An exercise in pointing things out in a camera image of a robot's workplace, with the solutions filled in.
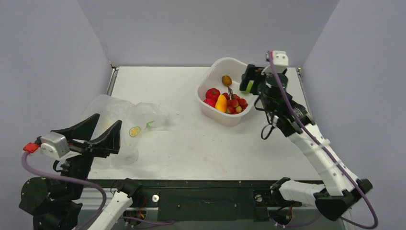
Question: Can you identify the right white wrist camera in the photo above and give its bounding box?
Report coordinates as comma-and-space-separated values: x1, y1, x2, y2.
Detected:
266, 50, 289, 73

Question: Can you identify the brown fake kiwi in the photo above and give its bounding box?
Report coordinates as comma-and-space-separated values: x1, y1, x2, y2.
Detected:
221, 75, 232, 87

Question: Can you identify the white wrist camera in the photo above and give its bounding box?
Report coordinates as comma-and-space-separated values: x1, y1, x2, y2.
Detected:
266, 50, 289, 73
23, 132, 80, 161

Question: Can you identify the red fake apple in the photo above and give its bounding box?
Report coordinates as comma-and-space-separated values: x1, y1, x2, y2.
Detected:
203, 98, 216, 108

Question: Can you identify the white plastic basket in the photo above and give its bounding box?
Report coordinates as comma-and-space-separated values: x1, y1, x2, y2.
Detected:
196, 57, 258, 127

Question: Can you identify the clear plastic bag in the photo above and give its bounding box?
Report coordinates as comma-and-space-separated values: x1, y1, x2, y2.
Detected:
79, 94, 169, 169

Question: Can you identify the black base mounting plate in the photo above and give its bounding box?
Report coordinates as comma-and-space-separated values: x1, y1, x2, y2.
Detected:
108, 179, 318, 223

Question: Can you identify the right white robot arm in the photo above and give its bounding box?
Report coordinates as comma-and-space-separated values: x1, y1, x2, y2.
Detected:
239, 64, 372, 221

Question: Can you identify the orange fake mango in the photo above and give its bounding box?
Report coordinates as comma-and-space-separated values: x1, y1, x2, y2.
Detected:
215, 94, 227, 113

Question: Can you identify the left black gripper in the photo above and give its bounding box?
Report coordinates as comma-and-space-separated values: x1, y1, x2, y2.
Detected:
55, 112, 122, 198

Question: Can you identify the green fake apple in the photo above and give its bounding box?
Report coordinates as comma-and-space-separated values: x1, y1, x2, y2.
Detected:
242, 80, 254, 94

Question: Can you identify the red fake tomato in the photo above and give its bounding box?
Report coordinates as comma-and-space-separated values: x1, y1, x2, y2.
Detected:
205, 88, 221, 102

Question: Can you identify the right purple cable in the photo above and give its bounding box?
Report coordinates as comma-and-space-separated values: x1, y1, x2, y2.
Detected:
267, 50, 379, 230

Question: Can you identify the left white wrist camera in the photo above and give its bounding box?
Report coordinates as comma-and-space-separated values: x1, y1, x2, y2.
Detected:
23, 132, 80, 161

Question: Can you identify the red fake grape bunch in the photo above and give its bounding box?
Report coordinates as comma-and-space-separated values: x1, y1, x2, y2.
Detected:
222, 92, 248, 115

